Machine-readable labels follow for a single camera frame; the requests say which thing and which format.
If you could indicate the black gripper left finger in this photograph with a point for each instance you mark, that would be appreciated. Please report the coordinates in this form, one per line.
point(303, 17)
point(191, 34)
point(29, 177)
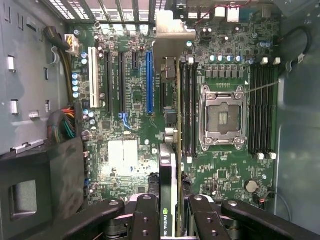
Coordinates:
point(147, 220)

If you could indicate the blue expansion slot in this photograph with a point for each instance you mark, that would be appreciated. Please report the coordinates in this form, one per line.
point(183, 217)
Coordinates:
point(149, 85)

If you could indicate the metal CPU socket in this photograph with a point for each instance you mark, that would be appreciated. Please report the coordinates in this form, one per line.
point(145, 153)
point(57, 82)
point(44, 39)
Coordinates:
point(223, 117)

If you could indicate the long black expansion slot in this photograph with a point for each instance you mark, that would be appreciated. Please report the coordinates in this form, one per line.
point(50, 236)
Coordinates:
point(122, 82)
point(163, 95)
point(108, 82)

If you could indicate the short black expansion slot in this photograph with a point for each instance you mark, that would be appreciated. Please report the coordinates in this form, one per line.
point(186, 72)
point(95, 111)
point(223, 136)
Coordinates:
point(135, 61)

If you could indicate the black PC case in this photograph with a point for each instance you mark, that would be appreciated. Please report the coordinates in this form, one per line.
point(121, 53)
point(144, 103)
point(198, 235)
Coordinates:
point(300, 150)

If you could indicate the green motherboard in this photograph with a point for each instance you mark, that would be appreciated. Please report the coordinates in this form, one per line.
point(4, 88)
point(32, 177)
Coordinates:
point(225, 170)

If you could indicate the white expansion slot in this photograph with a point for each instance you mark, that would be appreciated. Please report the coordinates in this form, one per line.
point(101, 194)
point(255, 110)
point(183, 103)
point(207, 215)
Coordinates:
point(93, 77)

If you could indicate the coin cell battery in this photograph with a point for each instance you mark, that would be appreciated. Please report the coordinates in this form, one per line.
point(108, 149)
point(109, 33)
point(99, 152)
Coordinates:
point(251, 186)

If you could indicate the silver chipset heatsink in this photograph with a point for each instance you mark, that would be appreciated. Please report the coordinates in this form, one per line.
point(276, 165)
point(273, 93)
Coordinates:
point(122, 157)

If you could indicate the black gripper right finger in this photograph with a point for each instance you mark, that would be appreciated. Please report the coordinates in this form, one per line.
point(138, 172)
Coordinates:
point(200, 220)

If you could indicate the white power connector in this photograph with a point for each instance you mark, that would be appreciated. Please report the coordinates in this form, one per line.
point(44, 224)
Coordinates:
point(73, 48)

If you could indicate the thin metal locking lever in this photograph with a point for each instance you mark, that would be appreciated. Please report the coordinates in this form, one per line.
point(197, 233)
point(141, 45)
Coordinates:
point(262, 87)

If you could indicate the black plastic shroud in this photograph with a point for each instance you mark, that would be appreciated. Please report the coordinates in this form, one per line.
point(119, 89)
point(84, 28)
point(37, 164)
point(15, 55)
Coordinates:
point(62, 162)

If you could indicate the silver port block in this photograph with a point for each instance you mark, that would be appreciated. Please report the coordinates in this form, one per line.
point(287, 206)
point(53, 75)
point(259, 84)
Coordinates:
point(192, 12)
point(205, 12)
point(233, 15)
point(220, 12)

